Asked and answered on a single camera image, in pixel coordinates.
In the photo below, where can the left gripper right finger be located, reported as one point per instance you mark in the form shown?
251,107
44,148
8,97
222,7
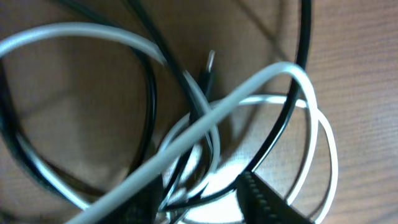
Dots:
260,204

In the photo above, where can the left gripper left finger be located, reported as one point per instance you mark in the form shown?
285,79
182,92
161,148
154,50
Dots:
141,208

